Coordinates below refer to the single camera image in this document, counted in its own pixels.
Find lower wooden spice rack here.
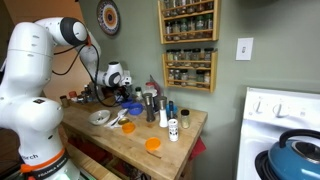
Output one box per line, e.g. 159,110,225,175
162,48,218,93

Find white stove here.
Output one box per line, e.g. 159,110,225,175
236,87,320,180

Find glass spice jar black lid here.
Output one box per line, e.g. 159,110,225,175
181,109,190,129

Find blue pot with lid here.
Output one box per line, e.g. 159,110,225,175
255,129,320,180

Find white salt grinder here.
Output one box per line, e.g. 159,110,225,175
159,96,168,128

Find steel pepper mill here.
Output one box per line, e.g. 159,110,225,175
143,93,155,122

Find upper wooden spice rack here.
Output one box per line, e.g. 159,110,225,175
158,0,220,44

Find dark blue bottle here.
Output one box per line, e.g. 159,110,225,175
169,101,174,119

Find gold jar lid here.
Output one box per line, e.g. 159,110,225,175
118,117,130,125

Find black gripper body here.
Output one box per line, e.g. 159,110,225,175
114,86,130,102

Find white bowl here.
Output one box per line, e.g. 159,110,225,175
88,110,111,126

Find orange cup near spoons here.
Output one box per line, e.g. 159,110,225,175
122,122,135,134

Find white light switch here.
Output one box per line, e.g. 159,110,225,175
236,38,254,61

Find wooden kitchen cart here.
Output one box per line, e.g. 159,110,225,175
62,102,208,180

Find red topped container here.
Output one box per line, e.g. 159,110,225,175
145,75,161,97

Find blue bowl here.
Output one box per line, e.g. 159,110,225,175
121,101,143,116

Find red cloth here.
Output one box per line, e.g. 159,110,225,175
189,137,206,160

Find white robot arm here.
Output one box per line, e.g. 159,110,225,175
0,17,123,180

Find wooden spice rack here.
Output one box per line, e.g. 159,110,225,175
158,0,220,44
162,48,218,93

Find white lidded jar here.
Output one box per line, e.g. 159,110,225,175
135,87,143,102

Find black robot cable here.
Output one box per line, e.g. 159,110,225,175
51,42,122,108

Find white printed shaker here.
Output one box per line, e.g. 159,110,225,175
168,119,179,142

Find decorative wall plate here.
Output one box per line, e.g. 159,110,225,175
97,0,120,36

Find white measuring spoons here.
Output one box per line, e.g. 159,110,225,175
104,108,128,128

